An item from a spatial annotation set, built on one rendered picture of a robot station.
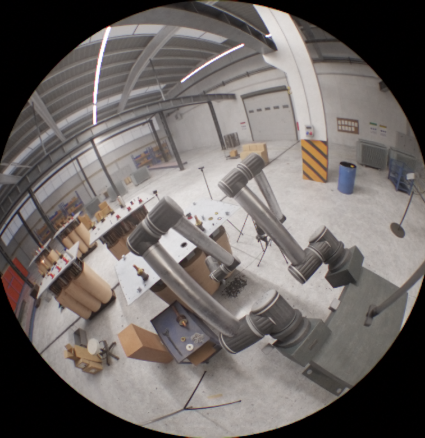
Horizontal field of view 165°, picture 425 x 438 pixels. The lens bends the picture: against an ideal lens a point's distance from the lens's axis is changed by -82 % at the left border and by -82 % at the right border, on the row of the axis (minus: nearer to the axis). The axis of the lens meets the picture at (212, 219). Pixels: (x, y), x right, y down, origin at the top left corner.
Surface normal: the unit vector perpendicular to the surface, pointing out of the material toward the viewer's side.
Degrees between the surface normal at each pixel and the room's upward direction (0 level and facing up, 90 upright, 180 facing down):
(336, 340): 0
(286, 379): 0
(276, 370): 0
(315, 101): 90
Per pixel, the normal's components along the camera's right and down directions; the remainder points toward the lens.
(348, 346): -0.29, -0.78
